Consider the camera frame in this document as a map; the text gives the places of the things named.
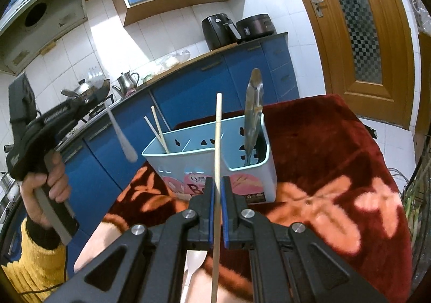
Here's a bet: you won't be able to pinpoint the blue kitchen base cabinets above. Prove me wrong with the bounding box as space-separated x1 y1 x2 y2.
54 32 300 196

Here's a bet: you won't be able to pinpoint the white range hood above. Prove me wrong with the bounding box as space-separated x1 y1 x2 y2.
0 0 87 75

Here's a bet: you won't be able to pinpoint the stainless steel kettle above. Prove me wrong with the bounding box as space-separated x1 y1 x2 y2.
112 71 141 97

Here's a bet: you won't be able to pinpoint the black wire rack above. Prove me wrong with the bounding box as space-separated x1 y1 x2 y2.
400 139 431 292

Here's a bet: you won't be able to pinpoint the wooden chopstick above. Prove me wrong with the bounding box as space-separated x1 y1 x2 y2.
210 92 224 303
150 105 169 154

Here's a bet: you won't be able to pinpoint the fork with white handle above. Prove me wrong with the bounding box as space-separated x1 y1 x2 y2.
88 70 139 163

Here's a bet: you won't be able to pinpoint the person's left forearm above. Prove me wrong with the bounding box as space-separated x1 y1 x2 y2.
0 218 70 298

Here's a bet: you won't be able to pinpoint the steel wok with lid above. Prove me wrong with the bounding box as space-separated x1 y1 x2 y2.
61 78 111 102

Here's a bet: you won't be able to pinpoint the black air fryer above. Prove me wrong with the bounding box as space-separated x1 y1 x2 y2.
201 13 243 52

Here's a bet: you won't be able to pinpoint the gas stove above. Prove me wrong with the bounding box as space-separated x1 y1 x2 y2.
80 94 117 122

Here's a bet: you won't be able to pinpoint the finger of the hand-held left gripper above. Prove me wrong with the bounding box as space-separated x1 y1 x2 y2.
72 92 110 112

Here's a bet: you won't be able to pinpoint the clear plastic bag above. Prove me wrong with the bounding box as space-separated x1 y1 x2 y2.
152 48 191 72

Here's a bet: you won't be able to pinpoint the person's left hand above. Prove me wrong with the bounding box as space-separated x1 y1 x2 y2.
19 151 72 229

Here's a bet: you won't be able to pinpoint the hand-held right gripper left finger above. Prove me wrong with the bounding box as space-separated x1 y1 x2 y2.
44 177 216 303

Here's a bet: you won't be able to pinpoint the dark rice cooker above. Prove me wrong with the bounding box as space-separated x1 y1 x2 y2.
235 13 277 43

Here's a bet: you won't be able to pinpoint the light blue utensil box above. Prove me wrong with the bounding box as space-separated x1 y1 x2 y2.
141 113 279 204

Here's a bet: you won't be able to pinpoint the metal door handle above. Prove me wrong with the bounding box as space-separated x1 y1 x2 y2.
309 0 326 17

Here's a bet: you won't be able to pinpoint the red floral blanket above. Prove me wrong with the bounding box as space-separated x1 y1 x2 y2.
73 94 414 303

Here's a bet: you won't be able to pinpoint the white plastic spoon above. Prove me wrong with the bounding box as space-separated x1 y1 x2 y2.
180 250 208 303

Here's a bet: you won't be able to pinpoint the wooden door with glass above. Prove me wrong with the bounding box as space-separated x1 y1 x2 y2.
277 0 420 130

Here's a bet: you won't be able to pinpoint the long stainless steel spoon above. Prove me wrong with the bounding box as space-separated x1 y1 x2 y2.
243 68 264 167

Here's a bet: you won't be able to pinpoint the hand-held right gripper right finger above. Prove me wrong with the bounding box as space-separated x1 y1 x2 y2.
220 175 388 303

